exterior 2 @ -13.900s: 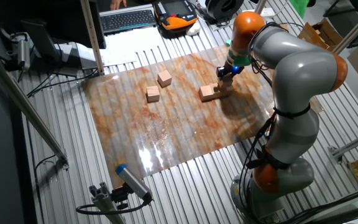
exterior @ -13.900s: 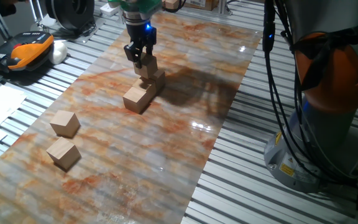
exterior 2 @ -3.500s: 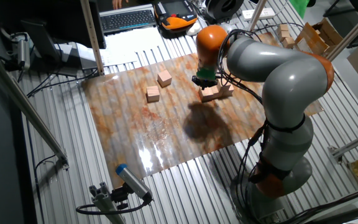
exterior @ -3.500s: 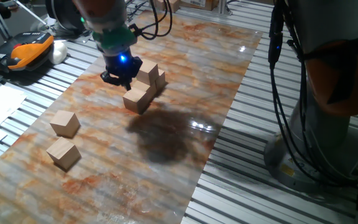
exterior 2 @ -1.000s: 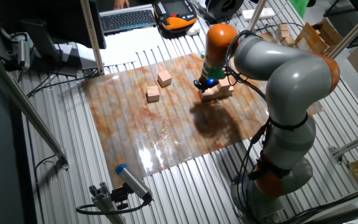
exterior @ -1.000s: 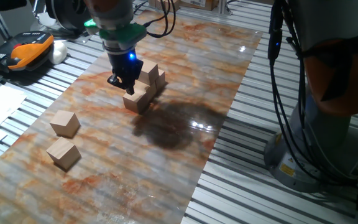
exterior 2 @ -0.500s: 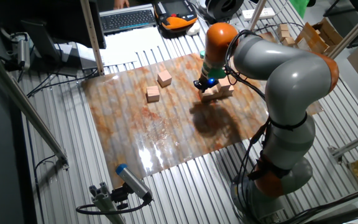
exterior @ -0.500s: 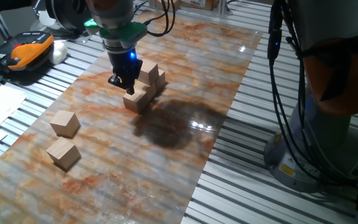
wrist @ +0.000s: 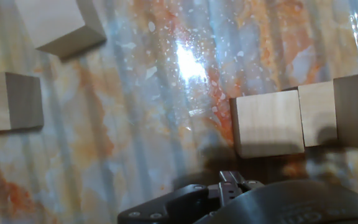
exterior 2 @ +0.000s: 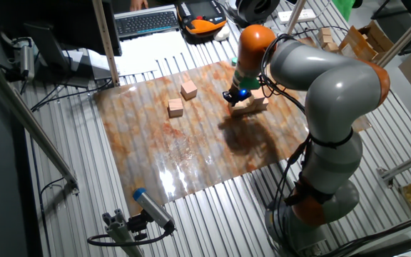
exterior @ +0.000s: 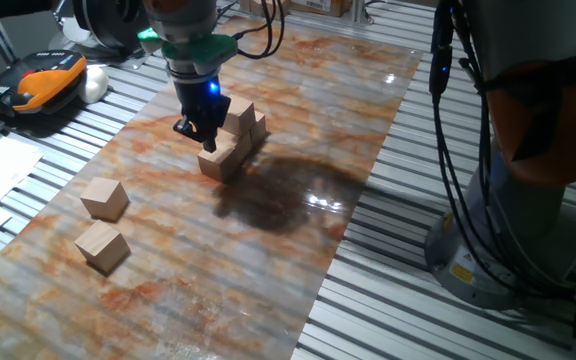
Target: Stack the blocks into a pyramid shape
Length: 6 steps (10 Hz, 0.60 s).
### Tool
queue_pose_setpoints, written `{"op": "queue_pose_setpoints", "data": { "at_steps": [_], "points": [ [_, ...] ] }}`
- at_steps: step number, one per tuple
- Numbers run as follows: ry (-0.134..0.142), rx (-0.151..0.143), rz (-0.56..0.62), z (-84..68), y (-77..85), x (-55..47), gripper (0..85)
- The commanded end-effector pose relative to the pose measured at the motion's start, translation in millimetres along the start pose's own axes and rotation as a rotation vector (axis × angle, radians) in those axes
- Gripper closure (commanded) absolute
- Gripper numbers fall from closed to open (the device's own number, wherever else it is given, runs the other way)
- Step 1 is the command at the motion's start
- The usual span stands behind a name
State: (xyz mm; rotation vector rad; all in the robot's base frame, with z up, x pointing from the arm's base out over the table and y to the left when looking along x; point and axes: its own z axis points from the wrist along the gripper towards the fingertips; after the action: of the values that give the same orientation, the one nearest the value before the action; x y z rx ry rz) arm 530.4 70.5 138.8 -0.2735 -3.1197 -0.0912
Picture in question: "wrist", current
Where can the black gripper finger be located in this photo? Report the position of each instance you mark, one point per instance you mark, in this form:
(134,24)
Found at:
(182,203)

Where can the orange marble pattern mat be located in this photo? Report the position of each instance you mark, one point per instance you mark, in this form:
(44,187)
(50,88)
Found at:
(151,109)

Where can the wooden cube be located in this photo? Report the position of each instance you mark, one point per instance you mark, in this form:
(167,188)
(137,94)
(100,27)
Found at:
(317,109)
(267,124)
(54,21)
(8,101)
(356,109)

